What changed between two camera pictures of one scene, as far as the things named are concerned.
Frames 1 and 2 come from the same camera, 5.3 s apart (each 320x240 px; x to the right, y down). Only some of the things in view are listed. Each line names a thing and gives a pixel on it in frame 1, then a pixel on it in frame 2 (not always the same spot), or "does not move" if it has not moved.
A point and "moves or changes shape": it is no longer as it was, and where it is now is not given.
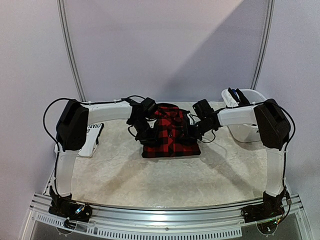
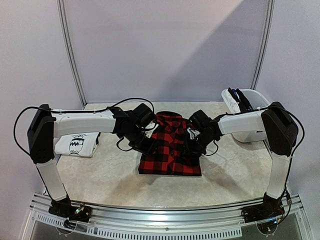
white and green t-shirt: (91, 140) does not move
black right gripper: (194, 132) → (191, 147)
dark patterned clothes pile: (238, 96) does not move
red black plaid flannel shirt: (176, 139) moves or changes shape
